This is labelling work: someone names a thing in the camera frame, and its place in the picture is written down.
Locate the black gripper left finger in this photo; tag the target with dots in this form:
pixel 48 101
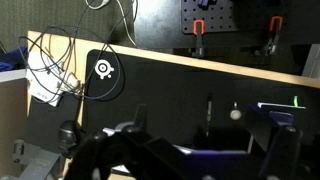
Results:
pixel 133 150

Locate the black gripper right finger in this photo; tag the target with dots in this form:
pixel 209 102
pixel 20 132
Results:
pixel 283 156

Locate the small round metal cap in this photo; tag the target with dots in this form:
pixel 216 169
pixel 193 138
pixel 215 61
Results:
pixel 235 114

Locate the black computer mouse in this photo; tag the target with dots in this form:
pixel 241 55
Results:
pixel 69 135

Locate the black desk mat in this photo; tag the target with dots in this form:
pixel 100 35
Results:
pixel 166 93

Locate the black mouse pad with logo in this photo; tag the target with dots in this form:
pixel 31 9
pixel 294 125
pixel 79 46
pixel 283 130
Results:
pixel 120 66

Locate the black pen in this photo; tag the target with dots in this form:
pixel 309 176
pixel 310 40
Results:
pixel 209 113

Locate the small white plug adapter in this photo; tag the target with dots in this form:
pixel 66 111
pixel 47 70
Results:
pixel 70 80

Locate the dark grey mouse pad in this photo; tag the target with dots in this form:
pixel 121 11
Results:
pixel 43 123

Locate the grey monitor stand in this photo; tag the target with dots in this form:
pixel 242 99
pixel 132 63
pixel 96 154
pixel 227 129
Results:
pixel 36 163

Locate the white power adapter box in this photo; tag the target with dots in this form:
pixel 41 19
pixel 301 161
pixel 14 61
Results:
pixel 40 83

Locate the blue cloth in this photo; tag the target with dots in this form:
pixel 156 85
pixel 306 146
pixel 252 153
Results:
pixel 13 58

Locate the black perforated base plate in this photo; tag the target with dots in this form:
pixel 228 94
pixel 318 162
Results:
pixel 216 13

